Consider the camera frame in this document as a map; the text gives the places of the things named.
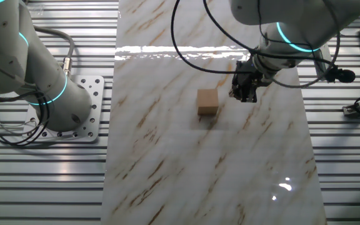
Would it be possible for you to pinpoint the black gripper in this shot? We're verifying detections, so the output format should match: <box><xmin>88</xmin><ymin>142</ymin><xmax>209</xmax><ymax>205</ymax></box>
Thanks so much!
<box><xmin>229</xmin><ymin>59</ymin><xmax>273</xmax><ymax>103</ymax></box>

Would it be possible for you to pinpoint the small wooden block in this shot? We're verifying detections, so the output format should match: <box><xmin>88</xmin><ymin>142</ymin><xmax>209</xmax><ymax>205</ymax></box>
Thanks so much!
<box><xmin>197</xmin><ymin>88</ymin><xmax>219</xmax><ymax>116</ymax></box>

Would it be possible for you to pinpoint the white marble pattern sheet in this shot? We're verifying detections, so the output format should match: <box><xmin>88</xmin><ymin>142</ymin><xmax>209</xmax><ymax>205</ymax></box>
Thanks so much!
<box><xmin>100</xmin><ymin>0</ymin><xmax>328</xmax><ymax>225</ymax></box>

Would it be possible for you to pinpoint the long black cable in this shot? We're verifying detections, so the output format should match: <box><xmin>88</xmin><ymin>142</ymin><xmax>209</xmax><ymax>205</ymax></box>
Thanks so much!
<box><xmin>170</xmin><ymin>0</ymin><xmax>253</xmax><ymax>75</ymax></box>
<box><xmin>202</xmin><ymin>0</ymin><xmax>342</xmax><ymax>89</ymax></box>

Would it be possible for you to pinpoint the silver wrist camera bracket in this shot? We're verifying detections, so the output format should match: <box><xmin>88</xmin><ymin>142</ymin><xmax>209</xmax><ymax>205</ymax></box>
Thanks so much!
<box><xmin>312</xmin><ymin>43</ymin><xmax>334</xmax><ymax>81</ymax></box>

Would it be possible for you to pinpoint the black cable plug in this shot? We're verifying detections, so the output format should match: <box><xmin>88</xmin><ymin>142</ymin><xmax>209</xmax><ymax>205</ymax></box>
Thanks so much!
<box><xmin>325</xmin><ymin>67</ymin><xmax>356</xmax><ymax>84</ymax></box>

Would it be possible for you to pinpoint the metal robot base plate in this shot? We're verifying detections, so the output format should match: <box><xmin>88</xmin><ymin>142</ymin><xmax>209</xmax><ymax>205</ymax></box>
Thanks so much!
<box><xmin>22</xmin><ymin>74</ymin><xmax>105</xmax><ymax>143</ymax></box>

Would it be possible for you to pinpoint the thick grey base cable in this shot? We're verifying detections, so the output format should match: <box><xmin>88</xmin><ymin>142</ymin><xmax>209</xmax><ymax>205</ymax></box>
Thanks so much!
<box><xmin>32</xmin><ymin>26</ymin><xmax>76</xmax><ymax>78</ymax></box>

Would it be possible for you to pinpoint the black cable bundle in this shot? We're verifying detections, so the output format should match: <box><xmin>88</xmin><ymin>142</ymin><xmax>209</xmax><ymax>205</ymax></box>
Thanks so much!
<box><xmin>0</xmin><ymin>84</ymin><xmax>52</xmax><ymax>148</ymax></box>

